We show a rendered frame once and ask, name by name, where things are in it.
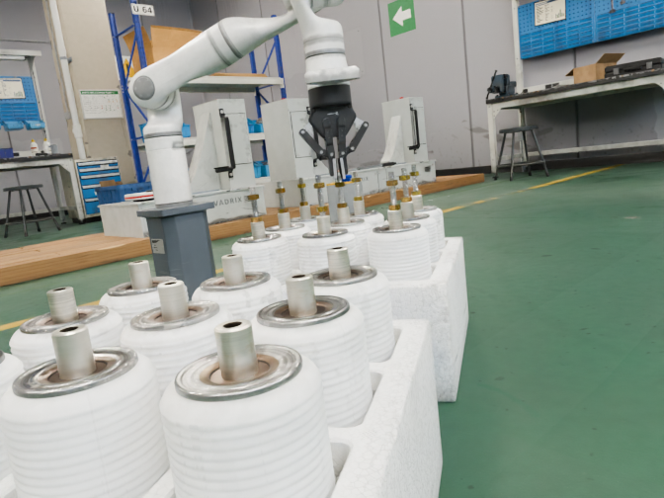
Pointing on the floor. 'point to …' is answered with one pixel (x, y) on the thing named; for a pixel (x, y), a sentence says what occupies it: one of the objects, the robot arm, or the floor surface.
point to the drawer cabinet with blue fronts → (102, 168)
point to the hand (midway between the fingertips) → (338, 168)
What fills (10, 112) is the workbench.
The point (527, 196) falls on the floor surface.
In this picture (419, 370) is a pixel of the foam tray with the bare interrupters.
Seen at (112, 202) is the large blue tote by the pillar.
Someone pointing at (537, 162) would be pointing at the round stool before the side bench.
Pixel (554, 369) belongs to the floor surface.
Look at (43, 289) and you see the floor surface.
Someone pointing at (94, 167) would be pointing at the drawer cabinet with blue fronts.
